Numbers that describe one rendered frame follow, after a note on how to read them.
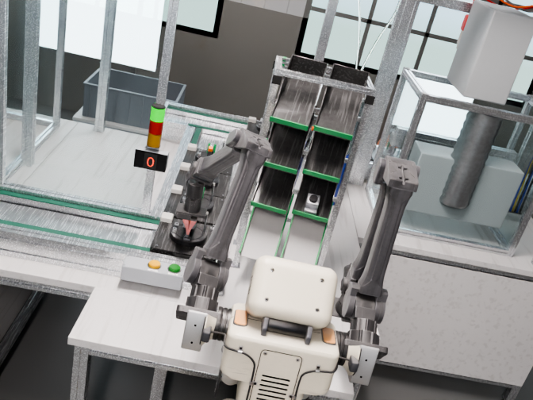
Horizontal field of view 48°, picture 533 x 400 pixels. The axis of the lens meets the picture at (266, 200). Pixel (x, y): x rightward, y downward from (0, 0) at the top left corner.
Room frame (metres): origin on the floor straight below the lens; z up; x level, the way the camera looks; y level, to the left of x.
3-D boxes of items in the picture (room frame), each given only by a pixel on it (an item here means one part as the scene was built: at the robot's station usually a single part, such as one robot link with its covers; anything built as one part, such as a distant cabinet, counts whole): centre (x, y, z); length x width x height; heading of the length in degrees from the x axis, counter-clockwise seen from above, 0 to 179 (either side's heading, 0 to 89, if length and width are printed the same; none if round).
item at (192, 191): (1.84, 0.25, 1.23); 0.07 x 0.06 x 0.07; 16
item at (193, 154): (2.70, 0.32, 1.01); 0.24 x 0.24 x 0.13; 5
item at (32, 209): (1.95, 0.56, 0.91); 0.84 x 0.28 x 0.10; 95
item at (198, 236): (1.95, 0.26, 0.98); 0.14 x 0.14 x 0.02
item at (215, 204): (2.21, 0.28, 1.01); 0.24 x 0.24 x 0.13; 5
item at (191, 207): (1.84, 0.24, 1.17); 0.10 x 0.07 x 0.07; 95
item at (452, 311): (2.87, -0.98, 0.43); 1.11 x 0.68 x 0.86; 95
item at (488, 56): (2.79, -0.83, 1.50); 0.38 x 0.21 x 0.88; 5
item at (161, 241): (1.95, 0.26, 0.96); 0.24 x 0.24 x 0.02; 5
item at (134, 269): (1.73, 0.32, 0.93); 0.21 x 0.07 x 0.06; 95
